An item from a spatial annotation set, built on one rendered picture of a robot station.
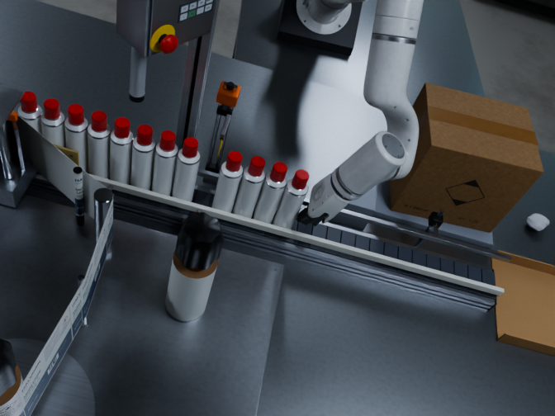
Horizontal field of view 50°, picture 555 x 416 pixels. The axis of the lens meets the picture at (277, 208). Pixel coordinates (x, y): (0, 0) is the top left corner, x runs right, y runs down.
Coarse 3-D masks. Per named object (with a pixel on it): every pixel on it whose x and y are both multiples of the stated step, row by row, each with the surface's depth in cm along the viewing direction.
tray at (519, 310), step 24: (504, 264) 165; (528, 264) 165; (504, 288) 159; (528, 288) 161; (552, 288) 163; (504, 312) 155; (528, 312) 156; (552, 312) 158; (504, 336) 147; (528, 336) 152; (552, 336) 153
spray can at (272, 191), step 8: (280, 168) 133; (272, 176) 134; (280, 176) 133; (264, 184) 137; (272, 184) 135; (280, 184) 135; (264, 192) 138; (272, 192) 137; (280, 192) 137; (264, 200) 139; (272, 200) 139; (256, 208) 144; (264, 208) 141; (272, 208) 141; (256, 216) 145; (264, 216) 144; (272, 216) 145
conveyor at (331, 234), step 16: (112, 192) 144; (176, 208) 145; (224, 224) 146; (320, 224) 153; (288, 240) 147; (336, 240) 150; (352, 240) 152; (368, 240) 153; (352, 256) 149; (400, 256) 152; (416, 256) 153; (432, 256) 154; (400, 272) 149; (448, 272) 152; (464, 272) 154; (480, 272) 155; (464, 288) 150
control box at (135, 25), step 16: (128, 0) 109; (144, 0) 106; (160, 0) 106; (176, 0) 109; (192, 0) 112; (128, 16) 112; (144, 16) 108; (160, 16) 109; (176, 16) 112; (208, 16) 119; (128, 32) 114; (144, 32) 110; (160, 32) 112; (176, 32) 115; (192, 32) 119; (208, 32) 123; (144, 48) 113
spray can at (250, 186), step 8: (256, 160) 133; (264, 160) 134; (248, 168) 135; (256, 168) 132; (248, 176) 135; (256, 176) 135; (264, 176) 136; (240, 184) 138; (248, 184) 136; (256, 184) 135; (240, 192) 139; (248, 192) 138; (256, 192) 138; (240, 200) 141; (248, 200) 140; (256, 200) 141; (240, 208) 143; (248, 208) 142; (248, 216) 145
